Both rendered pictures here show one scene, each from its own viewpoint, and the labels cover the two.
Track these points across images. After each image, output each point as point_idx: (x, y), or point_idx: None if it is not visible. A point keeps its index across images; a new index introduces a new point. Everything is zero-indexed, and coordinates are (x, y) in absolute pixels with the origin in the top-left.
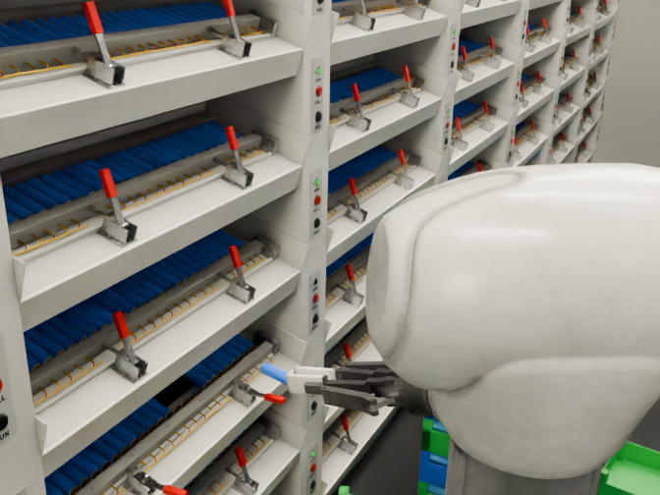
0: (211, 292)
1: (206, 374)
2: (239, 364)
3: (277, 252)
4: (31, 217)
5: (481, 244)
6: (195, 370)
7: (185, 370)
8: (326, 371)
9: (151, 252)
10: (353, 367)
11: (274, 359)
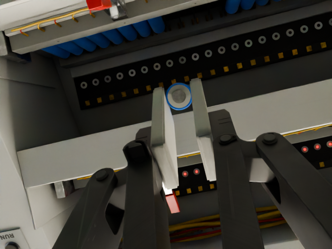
0: (193, 154)
1: (143, 22)
2: (93, 33)
3: (57, 188)
4: None
5: None
6: (147, 24)
7: (302, 91)
8: (177, 173)
9: None
10: (122, 220)
11: (13, 31)
